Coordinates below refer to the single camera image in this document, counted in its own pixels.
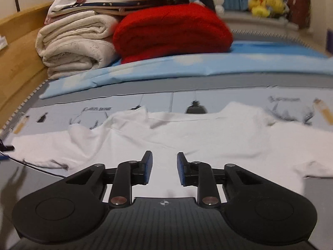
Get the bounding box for red folded blanket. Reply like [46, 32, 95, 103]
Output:
[113, 2, 234, 64]

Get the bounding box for yellow plush toy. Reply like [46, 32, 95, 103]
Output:
[248, 0, 270, 16]
[265, 0, 287, 15]

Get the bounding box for dark red bag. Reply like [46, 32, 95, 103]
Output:
[287, 0, 312, 30]

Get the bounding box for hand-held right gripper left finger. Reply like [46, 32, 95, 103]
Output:
[65, 150, 154, 209]

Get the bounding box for wooden bed frame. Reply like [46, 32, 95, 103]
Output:
[0, 1, 59, 133]

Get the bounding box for black cable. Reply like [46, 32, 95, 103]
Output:
[0, 139, 68, 180]

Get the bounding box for dark star print folded cloth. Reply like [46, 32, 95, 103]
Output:
[49, 0, 190, 15]

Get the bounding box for cream folded blanket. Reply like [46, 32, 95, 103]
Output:
[36, 14, 117, 80]

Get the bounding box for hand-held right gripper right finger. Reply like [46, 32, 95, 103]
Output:
[177, 152, 264, 209]

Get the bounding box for light blue sheet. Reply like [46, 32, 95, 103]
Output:
[40, 42, 333, 99]

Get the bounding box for pale window ledge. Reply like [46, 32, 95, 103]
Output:
[221, 10, 299, 32]

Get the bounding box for white plush toy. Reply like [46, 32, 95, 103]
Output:
[211, 0, 225, 14]

